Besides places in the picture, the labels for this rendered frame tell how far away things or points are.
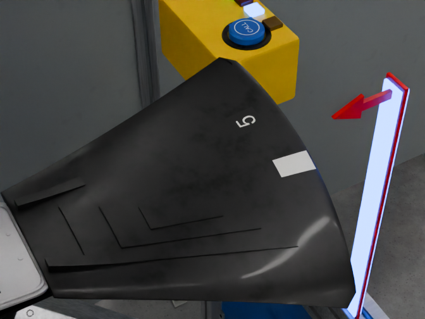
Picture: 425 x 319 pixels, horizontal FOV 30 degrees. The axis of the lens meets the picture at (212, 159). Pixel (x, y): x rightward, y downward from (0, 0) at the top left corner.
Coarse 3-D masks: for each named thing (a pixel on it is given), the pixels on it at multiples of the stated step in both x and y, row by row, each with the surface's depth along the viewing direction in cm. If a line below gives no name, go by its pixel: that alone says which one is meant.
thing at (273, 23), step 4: (272, 16) 90; (264, 20) 89; (268, 20) 89; (272, 20) 89; (276, 20) 89; (264, 24) 89; (268, 24) 89; (272, 24) 89; (276, 24) 89; (280, 24) 89; (268, 28) 89; (272, 28) 88; (276, 28) 89
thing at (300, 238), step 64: (128, 128) 61; (192, 128) 62; (64, 192) 57; (128, 192) 57; (192, 192) 58; (256, 192) 59; (320, 192) 61; (64, 256) 52; (128, 256) 54; (192, 256) 55; (256, 256) 56; (320, 256) 58
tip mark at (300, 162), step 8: (304, 152) 63; (280, 160) 61; (288, 160) 62; (296, 160) 62; (304, 160) 62; (280, 168) 61; (288, 168) 61; (296, 168) 61; (304, 168) 62; (312, 168) 62
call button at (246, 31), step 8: (232, 24) 88; (240, 24) 88; (248, 24) 88; (256, 24) 88; (232, 32) 87; (240, 32) 87; (248, 32) 87; (256, 32) 87; (264, 32) 88; (232, 40) 87; (240, 40) 87; (248, 40) 86; (256, 40) 87
